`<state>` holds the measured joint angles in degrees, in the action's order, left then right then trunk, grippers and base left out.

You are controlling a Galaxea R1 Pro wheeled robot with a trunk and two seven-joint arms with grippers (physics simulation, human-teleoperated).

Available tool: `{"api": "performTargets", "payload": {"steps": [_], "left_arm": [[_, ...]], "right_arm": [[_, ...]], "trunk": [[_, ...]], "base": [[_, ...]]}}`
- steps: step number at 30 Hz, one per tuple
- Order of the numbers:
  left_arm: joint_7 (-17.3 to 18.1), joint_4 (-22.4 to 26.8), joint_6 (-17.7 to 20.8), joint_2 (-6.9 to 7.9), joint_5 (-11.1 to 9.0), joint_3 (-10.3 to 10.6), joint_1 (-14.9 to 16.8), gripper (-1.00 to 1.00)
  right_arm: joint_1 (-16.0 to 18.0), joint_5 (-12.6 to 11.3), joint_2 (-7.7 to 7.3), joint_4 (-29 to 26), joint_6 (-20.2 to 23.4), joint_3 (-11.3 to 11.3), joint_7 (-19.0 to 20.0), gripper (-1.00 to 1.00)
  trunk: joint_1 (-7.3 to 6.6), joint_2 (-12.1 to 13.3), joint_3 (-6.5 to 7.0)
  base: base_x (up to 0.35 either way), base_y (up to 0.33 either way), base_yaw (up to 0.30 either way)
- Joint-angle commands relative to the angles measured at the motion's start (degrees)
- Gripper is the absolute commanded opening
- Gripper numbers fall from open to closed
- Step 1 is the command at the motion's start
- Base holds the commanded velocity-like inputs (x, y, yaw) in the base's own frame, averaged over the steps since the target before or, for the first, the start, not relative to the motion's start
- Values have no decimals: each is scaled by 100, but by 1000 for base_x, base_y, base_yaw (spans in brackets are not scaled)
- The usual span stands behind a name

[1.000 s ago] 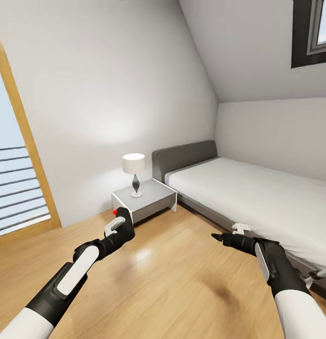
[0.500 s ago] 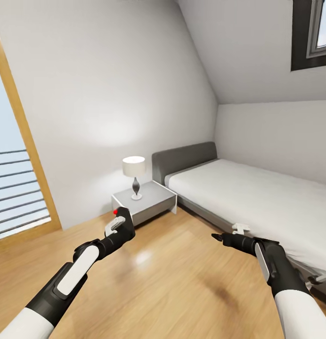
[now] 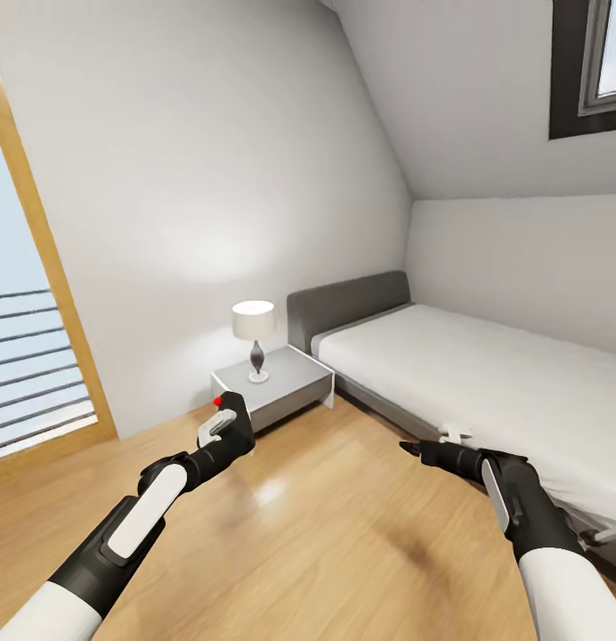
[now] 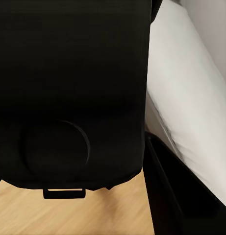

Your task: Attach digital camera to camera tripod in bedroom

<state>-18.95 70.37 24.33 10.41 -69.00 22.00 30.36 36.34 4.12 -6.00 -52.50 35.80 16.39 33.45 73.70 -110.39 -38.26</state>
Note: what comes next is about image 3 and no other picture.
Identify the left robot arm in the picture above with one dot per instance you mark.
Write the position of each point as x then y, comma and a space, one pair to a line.
74, 601

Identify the digital camera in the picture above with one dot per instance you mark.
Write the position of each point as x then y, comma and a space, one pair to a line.
234, 401

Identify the table lamp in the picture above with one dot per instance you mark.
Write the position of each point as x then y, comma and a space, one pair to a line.
254, 321

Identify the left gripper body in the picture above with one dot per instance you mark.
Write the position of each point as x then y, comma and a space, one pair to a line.
225, 451

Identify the nightstand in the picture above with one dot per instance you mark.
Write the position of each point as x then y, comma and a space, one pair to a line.
294, 381

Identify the fixed window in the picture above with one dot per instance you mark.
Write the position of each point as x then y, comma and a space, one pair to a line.
583, 73
51, 398

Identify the bed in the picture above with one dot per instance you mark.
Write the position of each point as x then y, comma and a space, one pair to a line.
544, 398

